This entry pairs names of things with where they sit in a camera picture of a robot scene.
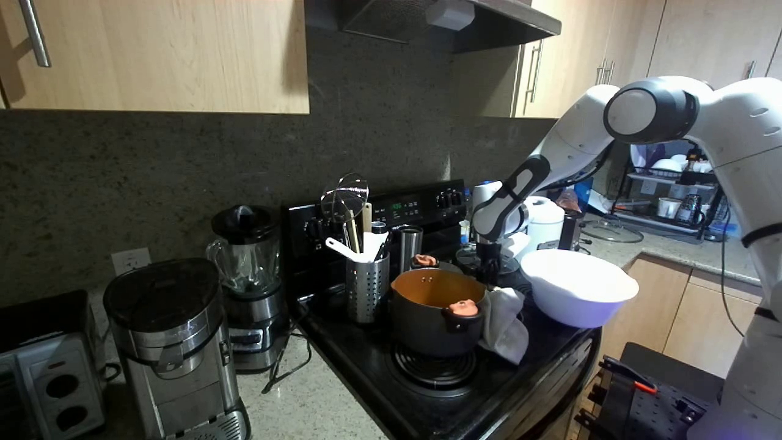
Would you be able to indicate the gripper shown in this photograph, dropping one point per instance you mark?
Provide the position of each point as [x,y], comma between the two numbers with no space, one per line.
[489,252]

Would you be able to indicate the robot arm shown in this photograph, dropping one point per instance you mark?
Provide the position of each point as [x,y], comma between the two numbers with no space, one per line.
[733,128]

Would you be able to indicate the stove knob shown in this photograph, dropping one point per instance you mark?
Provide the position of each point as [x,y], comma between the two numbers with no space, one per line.
[449,198]
[315,228]

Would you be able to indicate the perforated metal utensil rack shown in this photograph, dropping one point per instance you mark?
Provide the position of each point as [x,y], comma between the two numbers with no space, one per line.
[366,290]

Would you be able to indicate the stove burner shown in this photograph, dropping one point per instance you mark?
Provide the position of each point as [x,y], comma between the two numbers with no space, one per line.
[435,370]

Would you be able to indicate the black electric stove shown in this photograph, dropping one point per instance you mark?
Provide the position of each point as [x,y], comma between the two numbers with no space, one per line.
[440,391]

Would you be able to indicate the black dish rack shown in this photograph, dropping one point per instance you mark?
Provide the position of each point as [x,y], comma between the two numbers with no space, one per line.
[669,211]

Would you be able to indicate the paper towel roll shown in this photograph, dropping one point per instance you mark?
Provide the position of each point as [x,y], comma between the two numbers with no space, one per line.
[485,194]

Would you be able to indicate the white cloth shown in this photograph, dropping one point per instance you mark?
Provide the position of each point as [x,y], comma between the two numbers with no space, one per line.
[504,324]

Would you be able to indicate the steel tumbler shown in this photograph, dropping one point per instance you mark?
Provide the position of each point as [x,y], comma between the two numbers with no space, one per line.
[410,244]

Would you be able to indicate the black grinder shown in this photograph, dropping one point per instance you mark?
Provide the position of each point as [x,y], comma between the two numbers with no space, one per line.
[570,231]

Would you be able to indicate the dark pot orange interior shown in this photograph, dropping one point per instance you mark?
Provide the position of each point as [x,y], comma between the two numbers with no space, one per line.
[427,318]

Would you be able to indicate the white bowl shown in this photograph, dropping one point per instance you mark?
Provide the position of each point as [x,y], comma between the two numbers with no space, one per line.
[574,287]

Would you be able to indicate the glass pot lid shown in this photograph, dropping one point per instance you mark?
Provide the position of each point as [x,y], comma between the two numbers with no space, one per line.
[611,232]

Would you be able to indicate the wooden spatula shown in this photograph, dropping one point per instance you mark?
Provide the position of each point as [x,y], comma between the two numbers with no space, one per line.
[366,215]

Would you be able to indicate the metal mesh skimmer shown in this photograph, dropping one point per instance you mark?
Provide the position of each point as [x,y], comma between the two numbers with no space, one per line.
[345,198]

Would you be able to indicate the white cup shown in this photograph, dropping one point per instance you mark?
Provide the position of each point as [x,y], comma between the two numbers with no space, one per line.
[668,208]

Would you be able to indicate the black clamp orange tip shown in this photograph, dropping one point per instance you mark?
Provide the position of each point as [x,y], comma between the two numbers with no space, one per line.
[629,376]

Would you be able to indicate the glass mug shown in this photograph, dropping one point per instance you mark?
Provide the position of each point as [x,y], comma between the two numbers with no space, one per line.
[689,209]

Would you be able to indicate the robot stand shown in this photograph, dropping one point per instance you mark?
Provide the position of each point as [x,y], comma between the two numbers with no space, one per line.
[654,403]

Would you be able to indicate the black range hood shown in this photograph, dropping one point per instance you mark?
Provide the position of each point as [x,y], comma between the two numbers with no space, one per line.
[427,21]

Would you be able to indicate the blender with glass jar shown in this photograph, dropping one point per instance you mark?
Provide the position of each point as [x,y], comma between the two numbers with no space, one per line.
[247,275]

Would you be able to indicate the silver coffee maker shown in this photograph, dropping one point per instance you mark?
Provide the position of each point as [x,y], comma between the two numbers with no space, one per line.
[177,342]

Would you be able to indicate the silver toaster oven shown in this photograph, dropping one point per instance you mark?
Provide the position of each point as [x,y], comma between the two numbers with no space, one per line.
[49,373]

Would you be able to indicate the row of wooden wall cabinets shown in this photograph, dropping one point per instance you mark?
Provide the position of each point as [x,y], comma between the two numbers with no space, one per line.
[586,43]

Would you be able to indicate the white wall socket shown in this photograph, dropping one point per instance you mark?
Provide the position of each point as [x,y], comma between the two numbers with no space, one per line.
[131,261]

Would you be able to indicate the wooden wall cabinet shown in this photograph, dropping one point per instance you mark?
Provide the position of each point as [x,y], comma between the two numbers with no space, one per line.
[159,55]

